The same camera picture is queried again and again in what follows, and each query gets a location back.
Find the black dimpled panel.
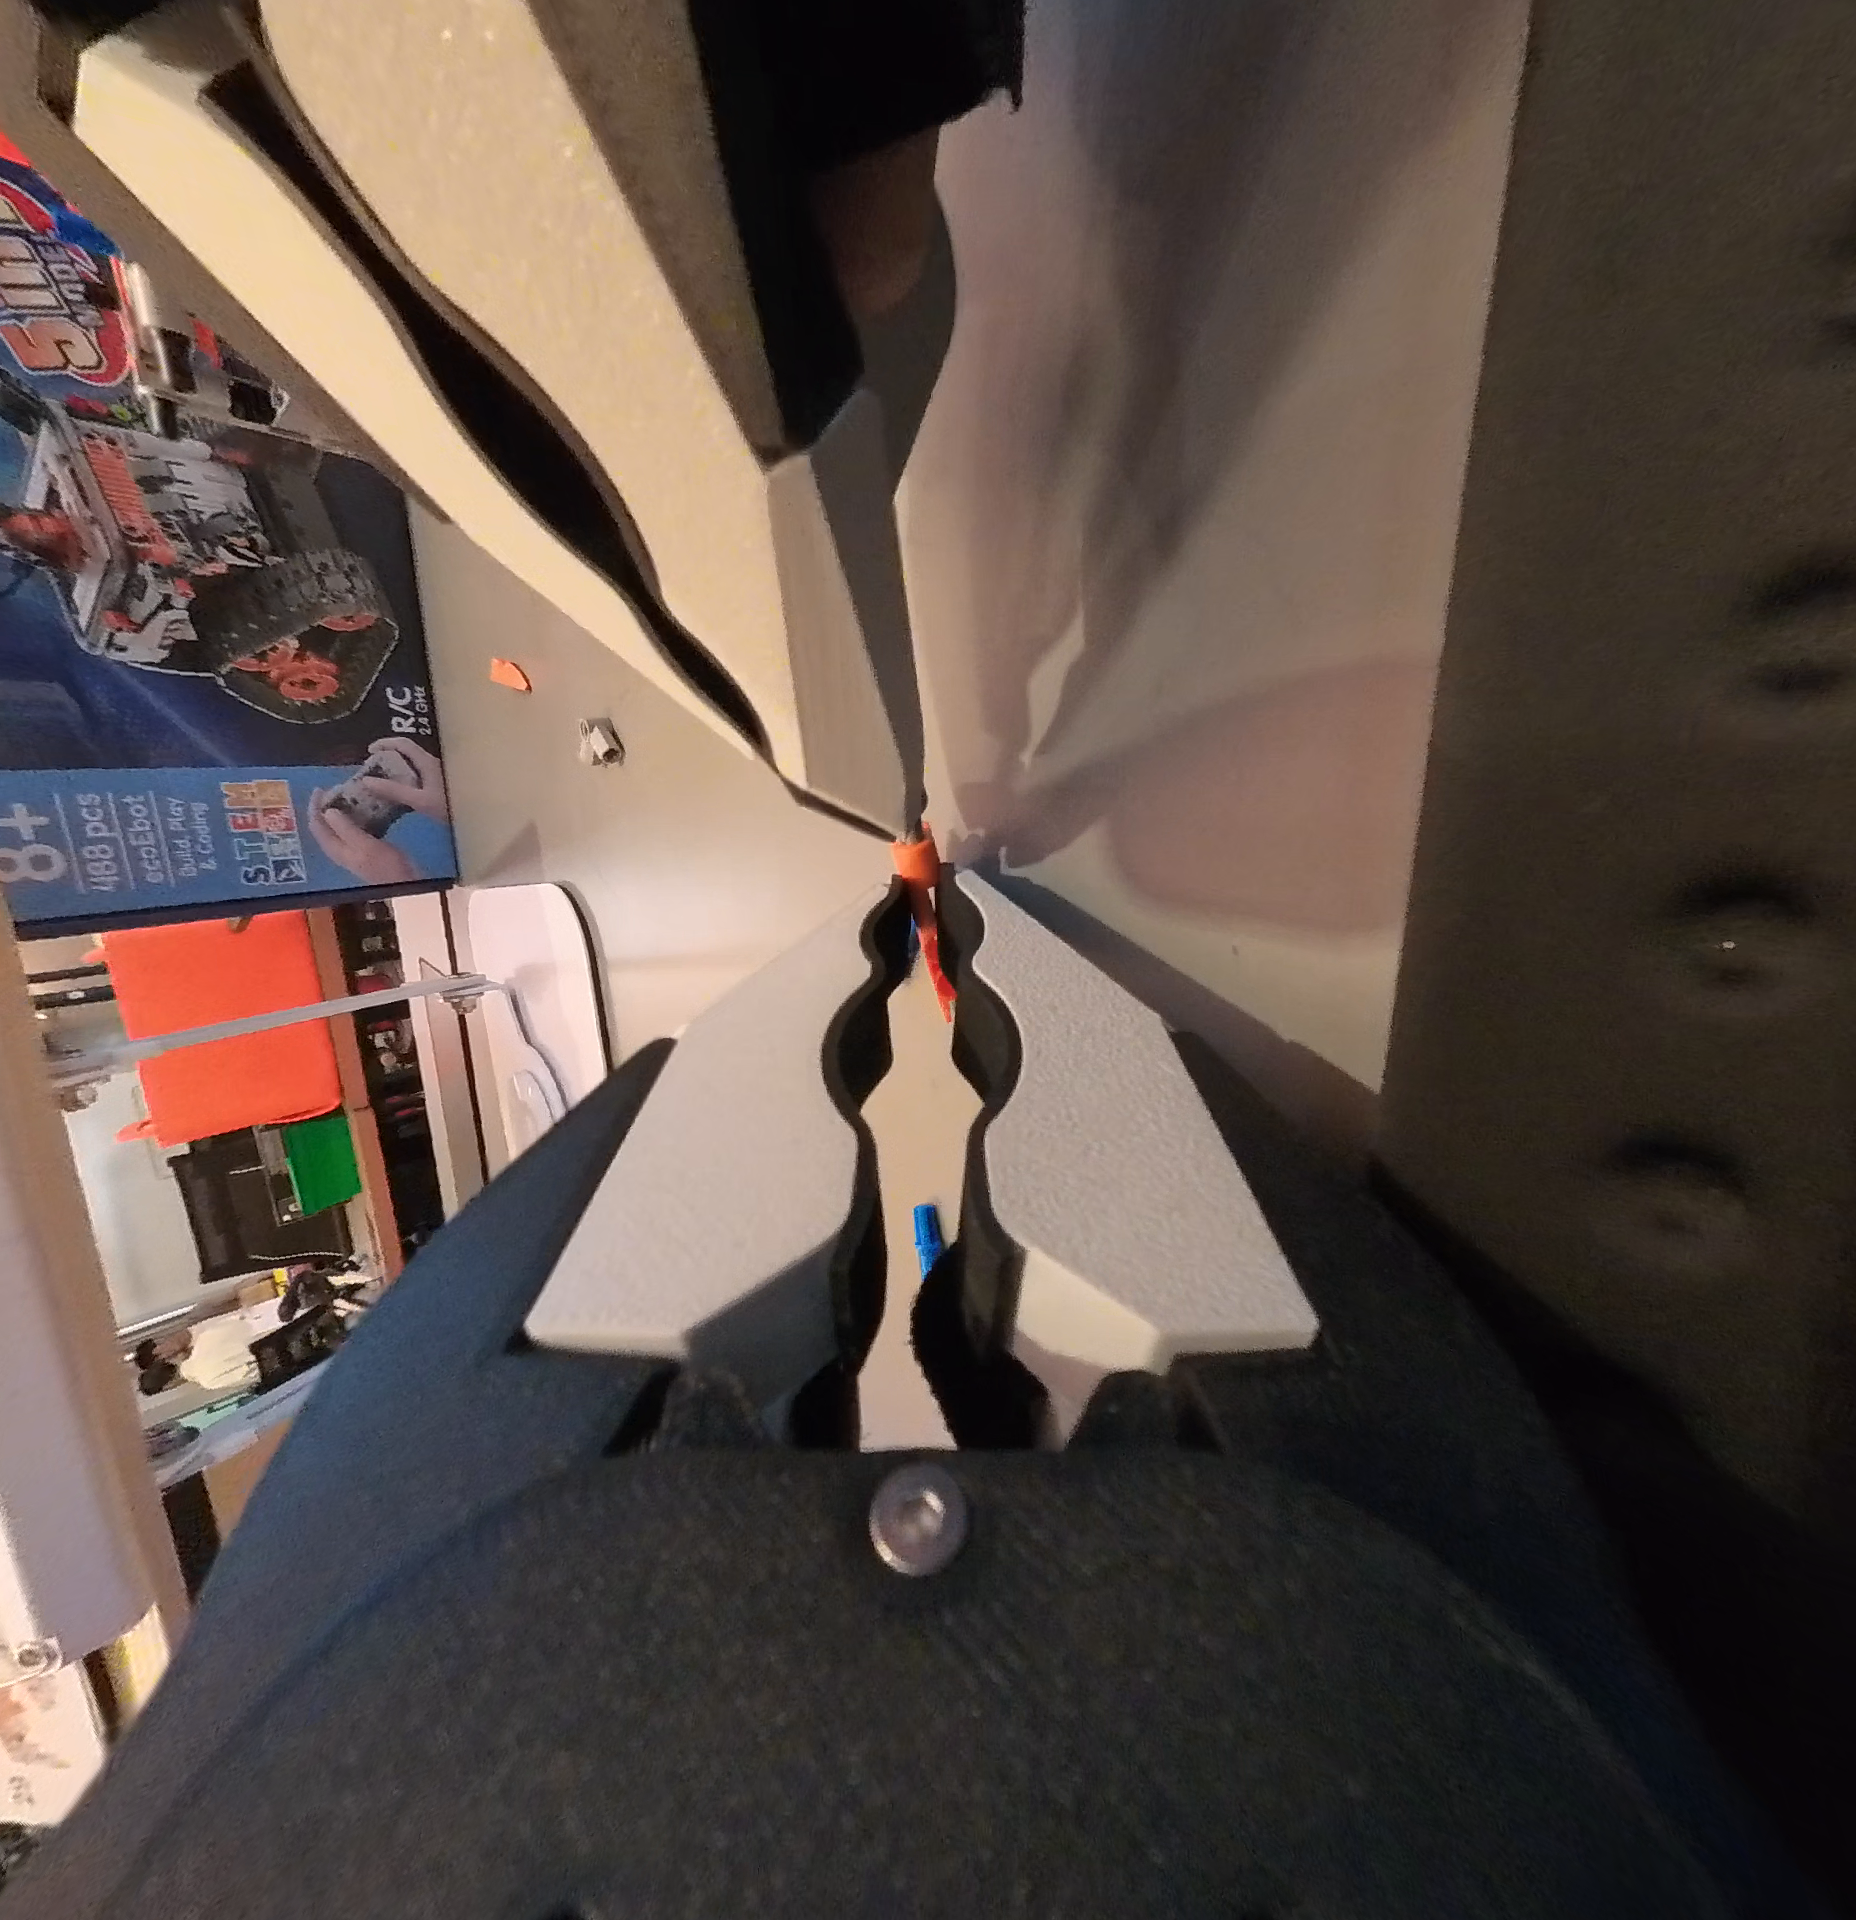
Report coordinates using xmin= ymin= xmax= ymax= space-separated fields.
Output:
xmin=1374 ymin=0 xmax=1856 ymax=1920

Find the person's right hand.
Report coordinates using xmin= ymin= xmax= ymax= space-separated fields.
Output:
xmin=824 ymin=138 xmax=959 ymax=321

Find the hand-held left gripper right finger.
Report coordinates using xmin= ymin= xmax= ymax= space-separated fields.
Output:
xmin=910 ymin=867 xmax=1323 ymax=1452

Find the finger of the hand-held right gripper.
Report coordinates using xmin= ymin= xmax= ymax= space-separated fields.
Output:
xmin=251 ymin=0 xmax=939 ymax=840
xmin=75 ymin=42 xmax=898 ymax=840

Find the green block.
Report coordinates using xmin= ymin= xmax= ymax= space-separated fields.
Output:
xmin=275 ymin=1118 xmax=361 ymax=1219

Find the blue toy kit box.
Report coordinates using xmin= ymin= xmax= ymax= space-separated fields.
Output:
xmin=0 ymin=97 xmax=464 ymax=941

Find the orange plastic object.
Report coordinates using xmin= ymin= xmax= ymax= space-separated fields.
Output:
xmin=95 ymin=911 xmax=345 ymax=1147

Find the white book stand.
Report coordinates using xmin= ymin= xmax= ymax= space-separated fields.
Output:
xmin=0 ymin=840 xmax=618 ymax=1692

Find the black box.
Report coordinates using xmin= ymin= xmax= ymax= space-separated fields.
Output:
xmin=172 ymin=1130 xmax=357 ymax=1287

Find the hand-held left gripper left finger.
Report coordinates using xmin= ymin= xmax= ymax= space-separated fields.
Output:
xmin=525 ymin=883 xmax=910 ymax=1452

